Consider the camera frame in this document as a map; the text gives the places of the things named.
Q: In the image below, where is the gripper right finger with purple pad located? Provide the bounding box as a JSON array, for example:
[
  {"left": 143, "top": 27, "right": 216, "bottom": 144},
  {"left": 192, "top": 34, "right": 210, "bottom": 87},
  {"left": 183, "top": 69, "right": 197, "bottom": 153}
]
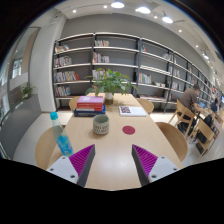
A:
[{"left": 132, "top": 145, "right": 179, "bottom": 186}]

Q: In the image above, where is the patterned ceramic cup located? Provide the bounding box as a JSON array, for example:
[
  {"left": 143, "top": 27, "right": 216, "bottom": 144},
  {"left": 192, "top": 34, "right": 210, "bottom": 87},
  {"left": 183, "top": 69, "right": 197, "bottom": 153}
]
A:
[{"left": 93, "top": 114, "right": 109, "bottom": 135}]

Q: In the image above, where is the wooden chair far right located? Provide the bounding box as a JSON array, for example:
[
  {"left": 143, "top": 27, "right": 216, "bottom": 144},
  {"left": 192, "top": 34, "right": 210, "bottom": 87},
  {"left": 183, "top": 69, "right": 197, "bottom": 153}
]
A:
[{"left": 137, "top": 98, "right": 154, "bottom": 114}]

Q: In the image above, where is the wooden chair near left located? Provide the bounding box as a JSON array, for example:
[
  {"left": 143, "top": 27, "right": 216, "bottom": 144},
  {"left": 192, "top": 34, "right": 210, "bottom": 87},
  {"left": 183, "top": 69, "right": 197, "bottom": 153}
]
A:
[{"left": 35, "top": 128, "right": 62, "bottom": 170}]

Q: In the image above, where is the grey wall bookshelf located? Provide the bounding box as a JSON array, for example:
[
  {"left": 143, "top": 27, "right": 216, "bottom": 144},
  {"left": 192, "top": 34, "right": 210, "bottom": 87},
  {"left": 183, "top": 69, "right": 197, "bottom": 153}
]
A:
[{"left": 53, "top": 32, "right": 212, "bottom": 112}]

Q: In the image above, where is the round red coaster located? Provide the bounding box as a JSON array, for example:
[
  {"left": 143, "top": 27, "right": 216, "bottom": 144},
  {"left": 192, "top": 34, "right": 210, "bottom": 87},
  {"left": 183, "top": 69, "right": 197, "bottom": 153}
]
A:
[{"left": 122, "top": 126, "right": 135, "bottom": 135}]

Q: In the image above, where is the clear water bottle blue label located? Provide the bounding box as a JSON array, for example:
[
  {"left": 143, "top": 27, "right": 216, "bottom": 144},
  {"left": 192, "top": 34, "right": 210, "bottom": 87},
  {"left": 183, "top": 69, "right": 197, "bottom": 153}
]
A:
[{"left": 50, "top": 112, "right": 73, "bottom": 157}]

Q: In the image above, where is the open white magazine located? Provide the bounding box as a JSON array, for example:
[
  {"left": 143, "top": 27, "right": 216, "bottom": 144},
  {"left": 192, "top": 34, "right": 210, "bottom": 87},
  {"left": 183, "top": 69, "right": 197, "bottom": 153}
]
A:
[{"left": 119, "top": 106, "right": 146, "bottom": 117}]

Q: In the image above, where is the wooden chair right foreground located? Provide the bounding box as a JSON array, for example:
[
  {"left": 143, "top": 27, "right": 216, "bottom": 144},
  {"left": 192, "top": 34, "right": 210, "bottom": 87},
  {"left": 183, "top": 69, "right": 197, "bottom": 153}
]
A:
[{"left": 193, "top": 119, "right": 215, "bottom": 155}]

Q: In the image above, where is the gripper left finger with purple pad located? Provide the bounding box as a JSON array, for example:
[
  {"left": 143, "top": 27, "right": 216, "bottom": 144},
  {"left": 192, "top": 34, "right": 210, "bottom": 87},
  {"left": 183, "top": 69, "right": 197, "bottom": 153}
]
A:
[{"left": 47, "top": 144, "right": 95, "bottom": 187}]

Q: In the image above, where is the wooden chair far left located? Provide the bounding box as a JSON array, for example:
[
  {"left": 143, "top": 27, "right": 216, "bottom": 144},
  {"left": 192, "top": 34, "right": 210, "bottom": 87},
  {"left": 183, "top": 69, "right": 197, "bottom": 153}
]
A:
[{"left": 69, "top": 96, "right": 80, "bottom": 111}]

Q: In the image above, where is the wooden chair under person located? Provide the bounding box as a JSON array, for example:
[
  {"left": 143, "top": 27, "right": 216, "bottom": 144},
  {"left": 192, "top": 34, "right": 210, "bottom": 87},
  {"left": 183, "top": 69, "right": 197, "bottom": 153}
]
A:
[{"left": 170, "top": 101, "right": 195, "bottom": 136}]

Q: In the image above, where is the pink top book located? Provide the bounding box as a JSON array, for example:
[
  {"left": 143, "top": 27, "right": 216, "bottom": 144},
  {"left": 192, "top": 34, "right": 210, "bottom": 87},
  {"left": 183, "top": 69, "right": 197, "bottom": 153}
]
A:
[{"left": 77, "top": 96, "right": 103, "bottom": 104}]

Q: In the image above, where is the green potted plant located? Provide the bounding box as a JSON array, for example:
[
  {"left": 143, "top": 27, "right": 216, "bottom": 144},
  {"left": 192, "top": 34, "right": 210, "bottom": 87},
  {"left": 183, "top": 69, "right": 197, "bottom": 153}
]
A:
[{"left": 85, "top": 68, "right": 138, "bottom": 105}]

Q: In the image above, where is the red middle book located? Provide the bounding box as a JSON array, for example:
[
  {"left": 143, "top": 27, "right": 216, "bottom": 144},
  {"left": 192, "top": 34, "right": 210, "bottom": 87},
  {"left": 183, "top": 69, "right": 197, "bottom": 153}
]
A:
[{"left": 76, "top": 104, "right": 103, "bottom": 111}]

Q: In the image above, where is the wooden chair near right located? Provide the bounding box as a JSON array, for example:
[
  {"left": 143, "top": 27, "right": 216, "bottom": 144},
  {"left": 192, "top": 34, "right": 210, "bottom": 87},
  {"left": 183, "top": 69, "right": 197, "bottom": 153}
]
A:
[{"left": 157, "top": 122, "right": 188, "bottom": 161}]

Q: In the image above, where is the dark blue bottom book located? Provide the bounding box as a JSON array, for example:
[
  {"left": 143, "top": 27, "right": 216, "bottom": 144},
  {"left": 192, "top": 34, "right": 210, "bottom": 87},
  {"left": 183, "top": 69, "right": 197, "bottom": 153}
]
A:
[{"left": 74, "top": 105, "right": 106, "bottom": 117}]

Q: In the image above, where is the small plant at window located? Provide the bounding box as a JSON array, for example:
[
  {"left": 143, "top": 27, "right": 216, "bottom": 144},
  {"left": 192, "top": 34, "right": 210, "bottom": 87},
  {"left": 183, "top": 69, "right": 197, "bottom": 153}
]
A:
[{"left": 21, "top": 83, "right": 36, "bottom": 99}]

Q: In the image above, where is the seated person brown shirt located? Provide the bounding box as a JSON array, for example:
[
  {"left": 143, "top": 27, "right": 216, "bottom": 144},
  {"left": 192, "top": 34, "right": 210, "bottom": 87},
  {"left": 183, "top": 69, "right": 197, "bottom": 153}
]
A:
[{"left": 177, "top": 84, "right": 203, "bottom": 134}]

